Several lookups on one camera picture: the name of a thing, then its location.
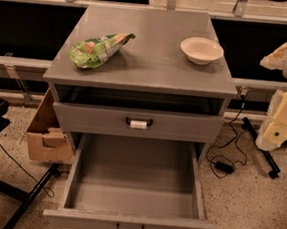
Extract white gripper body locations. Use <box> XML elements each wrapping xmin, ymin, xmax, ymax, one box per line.
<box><xmin>255</xmin><ymin>90</ymin><xmax>287</xmax><ymax>151</ymax></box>

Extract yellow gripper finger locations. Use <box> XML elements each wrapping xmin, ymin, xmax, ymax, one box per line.
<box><xmin>259</xmin><ymin>43</ymin><xmax>287</xmax><ymax>70</ymax></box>

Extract green rice chip bag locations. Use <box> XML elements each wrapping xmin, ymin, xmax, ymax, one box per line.
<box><xmin>69</xmin><ymin>33</ymin><xmax>135</xmax><ymax>69</ymax></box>

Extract open grey middle drawer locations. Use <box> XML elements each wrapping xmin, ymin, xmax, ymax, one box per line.
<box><xmin>43</xmin><ymin>134</ymin><xmax>219</xmax><ymax>229</ymax></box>

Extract closed grey top drawer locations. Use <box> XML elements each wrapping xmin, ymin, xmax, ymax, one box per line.
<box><xmin>53</xmin><ymin>102</ymin><xmax>223</xmax><ymax>143</ymax></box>

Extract black stand leg right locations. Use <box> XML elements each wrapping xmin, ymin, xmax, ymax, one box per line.
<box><xmin>237</xmin><ymin>116</ymin><xmax>287</xmax><ymax>181</ymax></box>

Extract white bowl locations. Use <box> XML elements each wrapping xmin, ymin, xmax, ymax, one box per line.
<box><xmin>180</xmin><ymin>37</ymin><xmax>224</xmax><ymax>66</ymax></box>

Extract cardboard box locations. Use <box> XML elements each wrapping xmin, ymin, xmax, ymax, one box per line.
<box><xmin>26</xmin><ymin>90</ymin><xmax>74</xmax><ymax>164</ymax></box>

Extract black stand left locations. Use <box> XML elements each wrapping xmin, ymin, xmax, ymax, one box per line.
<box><xmin>0</xmin><ymin>106</ymin><xmax>57</xmax><ymax>229</ymax></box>

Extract black power adapter with cable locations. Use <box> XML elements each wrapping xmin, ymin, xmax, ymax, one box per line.
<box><xmin>206</xmin><ymin>95</ymin><xmax>248</xmax><ymax>179</ymax></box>

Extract black thin floor cable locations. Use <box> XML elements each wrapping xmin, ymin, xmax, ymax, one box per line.
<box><xmin>0</xmin><ymin>127</ymin><xmax>62</xmax><ymax>199</ymax></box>

